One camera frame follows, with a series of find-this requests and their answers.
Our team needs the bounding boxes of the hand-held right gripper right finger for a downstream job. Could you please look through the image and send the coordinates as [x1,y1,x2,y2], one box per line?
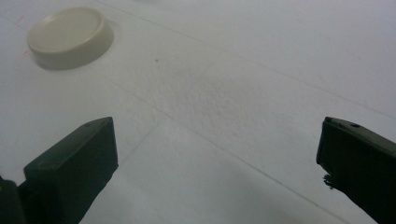
[316,116,396,224]

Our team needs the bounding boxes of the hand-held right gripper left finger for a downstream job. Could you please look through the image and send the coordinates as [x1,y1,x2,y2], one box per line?
[18,116,120,224]

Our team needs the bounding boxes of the cream round lid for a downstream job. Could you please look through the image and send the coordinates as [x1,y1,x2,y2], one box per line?
[26,7,115,71]

